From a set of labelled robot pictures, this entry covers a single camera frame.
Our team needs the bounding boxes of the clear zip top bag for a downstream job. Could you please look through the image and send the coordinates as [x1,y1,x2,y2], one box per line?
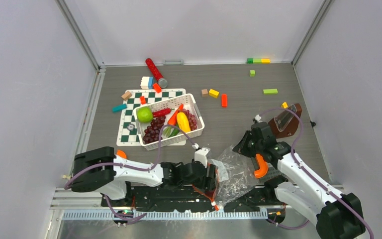
[194,146,259,211]

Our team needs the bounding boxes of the green fake chili pepper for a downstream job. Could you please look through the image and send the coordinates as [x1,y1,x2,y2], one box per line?
[163,127,180,138]

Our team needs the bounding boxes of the yellow fake banana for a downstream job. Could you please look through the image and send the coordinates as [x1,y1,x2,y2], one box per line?
[177,112,191,133]

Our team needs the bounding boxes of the pink fake grapes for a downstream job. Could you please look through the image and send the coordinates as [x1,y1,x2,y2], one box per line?
[183,110,198,131]

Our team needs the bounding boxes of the orange fake carrot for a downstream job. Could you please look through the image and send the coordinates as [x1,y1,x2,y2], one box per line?
[167,104,184,125]

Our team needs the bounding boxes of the white plastic basket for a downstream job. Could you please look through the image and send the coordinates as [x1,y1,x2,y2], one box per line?
[133,94,205,150]

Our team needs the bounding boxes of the purple fake grapes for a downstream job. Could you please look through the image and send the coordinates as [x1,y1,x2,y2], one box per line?
[143,116,166,144]

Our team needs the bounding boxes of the red fake chili pepper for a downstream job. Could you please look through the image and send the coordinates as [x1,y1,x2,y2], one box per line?
[152,108,172,118]

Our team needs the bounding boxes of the green fake apple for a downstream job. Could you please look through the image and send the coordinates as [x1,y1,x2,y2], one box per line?
[136,107,154,123]

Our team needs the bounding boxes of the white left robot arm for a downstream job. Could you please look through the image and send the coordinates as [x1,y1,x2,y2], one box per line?
[65,146,217,206]

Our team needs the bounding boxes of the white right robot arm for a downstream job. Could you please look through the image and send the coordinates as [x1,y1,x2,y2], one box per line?
[233,122,367,239]

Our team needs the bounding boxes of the orange S-shaped track piece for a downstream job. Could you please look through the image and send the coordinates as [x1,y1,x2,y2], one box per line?
[254,154,269,179]

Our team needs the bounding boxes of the brown box with lid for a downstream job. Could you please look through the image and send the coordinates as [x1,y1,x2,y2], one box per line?
[268,111,299,139]

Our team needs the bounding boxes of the grey lego baseplate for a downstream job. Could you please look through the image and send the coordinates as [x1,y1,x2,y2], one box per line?
[259,167,283,183]

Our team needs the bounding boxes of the small yellow cube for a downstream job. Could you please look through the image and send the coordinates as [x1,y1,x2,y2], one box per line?
[281,102,288,109]

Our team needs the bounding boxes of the flat green block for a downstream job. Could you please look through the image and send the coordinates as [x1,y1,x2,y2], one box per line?
[263,89,278,95]

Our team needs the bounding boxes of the red rectangular block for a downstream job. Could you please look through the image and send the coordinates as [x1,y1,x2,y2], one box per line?
[221,94,228,108]

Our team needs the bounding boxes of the brown wooden cube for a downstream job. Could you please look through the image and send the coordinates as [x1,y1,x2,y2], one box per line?
[201,89,208,97]

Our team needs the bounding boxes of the green white chessboard mat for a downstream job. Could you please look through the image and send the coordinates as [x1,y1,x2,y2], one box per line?
[116,88,186,146]

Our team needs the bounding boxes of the orange curved track piece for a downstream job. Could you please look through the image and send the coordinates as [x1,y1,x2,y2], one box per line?
[116,150,128,159]

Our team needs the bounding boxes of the green yellow block row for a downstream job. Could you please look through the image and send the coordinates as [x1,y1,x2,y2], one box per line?
[246,58,271,64]

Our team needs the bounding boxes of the small red block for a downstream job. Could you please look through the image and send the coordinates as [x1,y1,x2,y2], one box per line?
[140,96,147,105]

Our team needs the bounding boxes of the red block near tube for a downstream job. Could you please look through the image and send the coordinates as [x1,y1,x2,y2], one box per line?
[153,83,162,93]

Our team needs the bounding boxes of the teal block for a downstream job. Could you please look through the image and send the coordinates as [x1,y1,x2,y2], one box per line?
[112,104,127,113]

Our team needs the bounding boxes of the white blue toy block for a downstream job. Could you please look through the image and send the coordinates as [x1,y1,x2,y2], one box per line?
[140,76,154,90]

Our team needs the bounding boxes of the tan wooden block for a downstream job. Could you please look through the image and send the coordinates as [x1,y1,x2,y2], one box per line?
[121,91,132,101]

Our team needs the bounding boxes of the red cylinder tube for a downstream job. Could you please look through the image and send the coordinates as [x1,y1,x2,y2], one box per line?
[145,58,168,89]

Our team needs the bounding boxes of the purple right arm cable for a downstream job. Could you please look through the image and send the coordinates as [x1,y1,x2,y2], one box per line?
[258,108,375,239]

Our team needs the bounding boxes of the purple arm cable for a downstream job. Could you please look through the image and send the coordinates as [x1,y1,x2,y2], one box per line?
[258,108,375,239]
[64,124,200,226]

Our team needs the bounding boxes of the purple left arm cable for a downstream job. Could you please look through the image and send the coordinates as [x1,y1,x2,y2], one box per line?
[64,124,200,226]

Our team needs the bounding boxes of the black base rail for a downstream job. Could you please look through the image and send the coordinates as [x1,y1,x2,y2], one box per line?
[109,183,282,213]

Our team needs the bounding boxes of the white slotted cable duct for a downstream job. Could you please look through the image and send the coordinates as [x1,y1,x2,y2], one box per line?
[62,208,268,221]

